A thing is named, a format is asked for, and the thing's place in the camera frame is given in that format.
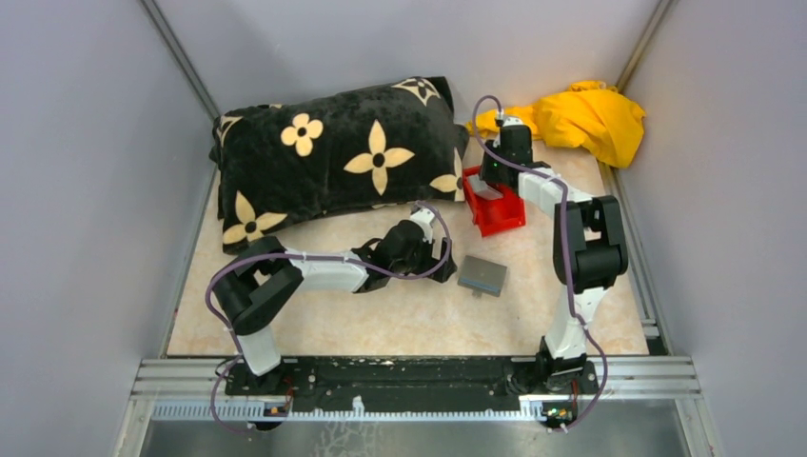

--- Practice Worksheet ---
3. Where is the grey leather card holder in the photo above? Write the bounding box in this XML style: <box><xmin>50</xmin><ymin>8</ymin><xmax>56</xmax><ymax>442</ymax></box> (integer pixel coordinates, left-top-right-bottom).
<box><xmin>458</xmin><ymin>255</ymin><xmax>507</xmax><ymax>297</ymax></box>

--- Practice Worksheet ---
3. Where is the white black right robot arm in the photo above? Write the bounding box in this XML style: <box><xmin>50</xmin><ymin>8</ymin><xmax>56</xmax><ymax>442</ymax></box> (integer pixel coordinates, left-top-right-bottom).
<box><xmin>481</xmin><ymin>118</ymin><xmax>629</xmax><ymax>392</ymax></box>

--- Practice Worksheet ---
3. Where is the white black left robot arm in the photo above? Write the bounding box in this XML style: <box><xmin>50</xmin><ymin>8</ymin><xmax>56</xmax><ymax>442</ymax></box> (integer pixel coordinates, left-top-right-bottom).
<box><xmin>205</xmin><ymin>220</ymin><xmax>458</xmax><ymax>394</ymax></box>

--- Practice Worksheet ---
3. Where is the stack of credit cards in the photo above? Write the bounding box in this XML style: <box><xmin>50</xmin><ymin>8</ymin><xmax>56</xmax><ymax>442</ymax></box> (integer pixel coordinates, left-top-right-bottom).
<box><xmin>468</xmin><ymin>174</ymin><xmax>503</xmax><ymax>201</ymax></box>

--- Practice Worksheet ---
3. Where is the red plastic bin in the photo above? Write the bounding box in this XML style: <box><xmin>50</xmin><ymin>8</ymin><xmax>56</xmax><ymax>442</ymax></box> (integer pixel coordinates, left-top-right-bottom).
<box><xmin>463</xmin><ymin>166</ymin><xmax>526</xmax><ymax>238</ymax></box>

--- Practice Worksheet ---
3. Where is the yellow cloth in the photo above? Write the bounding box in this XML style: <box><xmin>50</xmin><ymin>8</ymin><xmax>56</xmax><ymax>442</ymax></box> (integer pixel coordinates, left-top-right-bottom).
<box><xmin>504</xmin><ymin>80</ymin><xmax>646</xmax><ymax>169</ymax></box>

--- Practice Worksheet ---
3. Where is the black floral pillow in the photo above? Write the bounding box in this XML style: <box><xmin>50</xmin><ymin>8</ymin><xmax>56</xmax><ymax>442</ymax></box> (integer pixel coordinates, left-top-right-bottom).
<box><xmin>209</xmin><ymin>76</ymin><xmax>469</xmax><ymax>255</ymax></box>

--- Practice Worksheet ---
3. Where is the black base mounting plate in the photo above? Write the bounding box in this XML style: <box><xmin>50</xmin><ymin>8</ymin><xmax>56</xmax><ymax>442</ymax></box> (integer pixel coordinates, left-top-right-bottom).
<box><xmin>225</xmin><ymin>356</ymin><xmax>600</xmax><ymax>413</ymax></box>

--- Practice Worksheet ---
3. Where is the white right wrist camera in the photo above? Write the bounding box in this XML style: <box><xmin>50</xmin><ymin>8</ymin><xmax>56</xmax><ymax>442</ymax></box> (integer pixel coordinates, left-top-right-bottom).
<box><xmin>496</xmin><ymin>111</ymin><xmax>524</xmax><ymax>129</ymax></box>

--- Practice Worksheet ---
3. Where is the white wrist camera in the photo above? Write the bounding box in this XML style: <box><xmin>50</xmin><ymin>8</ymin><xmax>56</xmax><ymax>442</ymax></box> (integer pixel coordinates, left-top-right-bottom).
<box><xmin>409</xmin><ymin>207</ymin><xmax>437</xmax><ymax>243</ymax></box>
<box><xmin>496</xmin><ymin>111</ymin><xmax>524</xmax><ymax>129</ymax></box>

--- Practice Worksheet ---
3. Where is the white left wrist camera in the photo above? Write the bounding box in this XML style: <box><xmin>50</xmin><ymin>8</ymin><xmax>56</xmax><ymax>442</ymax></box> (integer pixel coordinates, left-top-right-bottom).
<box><xmin>409</xmin><ymin>207</ymin><xmax>437</xmax><ymax>243</ymax></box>

